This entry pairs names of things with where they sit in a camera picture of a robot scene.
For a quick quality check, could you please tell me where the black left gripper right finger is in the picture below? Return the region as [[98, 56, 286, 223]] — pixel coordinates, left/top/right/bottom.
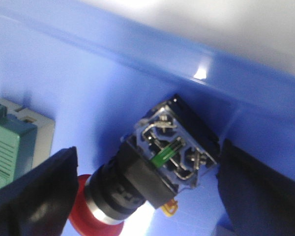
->
[[217, 140, 295, 236]]

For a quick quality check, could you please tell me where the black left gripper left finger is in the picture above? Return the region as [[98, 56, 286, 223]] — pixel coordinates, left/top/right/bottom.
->
[[0, 147, 79, 236]]

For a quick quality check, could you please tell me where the red emergency stop button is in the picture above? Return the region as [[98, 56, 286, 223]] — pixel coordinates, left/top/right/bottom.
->
[[68, 94, 220, 236]]

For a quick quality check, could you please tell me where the green terminal block module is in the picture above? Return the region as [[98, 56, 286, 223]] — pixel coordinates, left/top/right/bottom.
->
[[0, 98, 55, 189]]

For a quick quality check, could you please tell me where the blue plastic tray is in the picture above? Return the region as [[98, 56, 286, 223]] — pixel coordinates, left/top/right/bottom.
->
[[0, 0, 295, 236]]

